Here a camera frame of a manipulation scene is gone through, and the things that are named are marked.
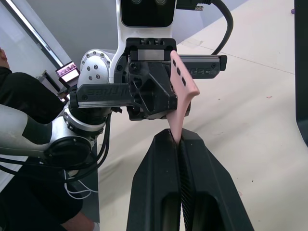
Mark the grey metal frame profile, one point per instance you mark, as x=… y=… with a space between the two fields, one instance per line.
x=36 y=33

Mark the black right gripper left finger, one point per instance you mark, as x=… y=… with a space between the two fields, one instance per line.
x=154 y=183

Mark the person in black clothing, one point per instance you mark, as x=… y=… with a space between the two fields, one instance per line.
x=24 y=96

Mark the pink lit screen device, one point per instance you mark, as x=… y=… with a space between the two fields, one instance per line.
x=68 y=72

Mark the black upright stand panel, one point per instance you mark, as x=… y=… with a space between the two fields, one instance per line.
x=302 y=72

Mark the clear tape piece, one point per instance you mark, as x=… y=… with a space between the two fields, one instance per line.
x=193 y=43

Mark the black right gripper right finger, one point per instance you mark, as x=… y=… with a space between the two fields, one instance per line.
x=211 y=183

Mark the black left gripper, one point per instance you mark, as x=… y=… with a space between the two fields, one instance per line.
x=168 y=44

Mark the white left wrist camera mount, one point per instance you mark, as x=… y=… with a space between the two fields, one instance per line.
x=122 y=36

